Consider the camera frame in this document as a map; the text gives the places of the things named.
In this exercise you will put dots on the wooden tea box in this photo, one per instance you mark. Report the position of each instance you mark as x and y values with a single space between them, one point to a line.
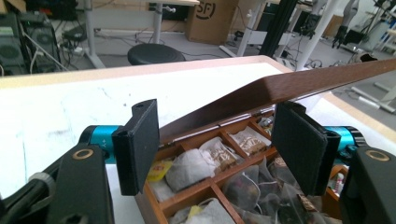
280 87

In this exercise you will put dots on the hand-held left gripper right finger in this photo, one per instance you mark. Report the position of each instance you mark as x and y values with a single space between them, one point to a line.
299 146

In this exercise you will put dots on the white desk leg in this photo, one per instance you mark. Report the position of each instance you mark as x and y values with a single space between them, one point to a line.
249 28

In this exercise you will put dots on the black computer tower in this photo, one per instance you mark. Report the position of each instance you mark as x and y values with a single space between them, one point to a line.
42 40
11 49

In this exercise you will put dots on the brown print tea sachet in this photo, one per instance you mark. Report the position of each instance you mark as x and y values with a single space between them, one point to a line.
221 155
250 141

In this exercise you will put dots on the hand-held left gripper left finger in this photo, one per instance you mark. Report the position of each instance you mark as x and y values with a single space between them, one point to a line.
137 152

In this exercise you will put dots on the pile of clear tea bags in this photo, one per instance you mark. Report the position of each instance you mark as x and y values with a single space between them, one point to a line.
264 199

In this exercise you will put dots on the white desk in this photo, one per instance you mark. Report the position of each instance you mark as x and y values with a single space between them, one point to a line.
90 31

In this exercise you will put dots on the black round stool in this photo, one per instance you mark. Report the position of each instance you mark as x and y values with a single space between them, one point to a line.
155 53

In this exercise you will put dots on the yellow tea packet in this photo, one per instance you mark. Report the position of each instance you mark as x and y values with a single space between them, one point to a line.
158 171

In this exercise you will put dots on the white slanted metal post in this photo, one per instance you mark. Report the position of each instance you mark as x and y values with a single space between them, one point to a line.
317 31

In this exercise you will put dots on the white tea bag yellow tag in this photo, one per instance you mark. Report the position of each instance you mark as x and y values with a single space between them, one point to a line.
211 214

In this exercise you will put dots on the brown cardboard box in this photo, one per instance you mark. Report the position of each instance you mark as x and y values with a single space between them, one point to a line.
214 25

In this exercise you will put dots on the black metal post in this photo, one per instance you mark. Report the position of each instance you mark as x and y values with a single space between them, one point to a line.
278 25

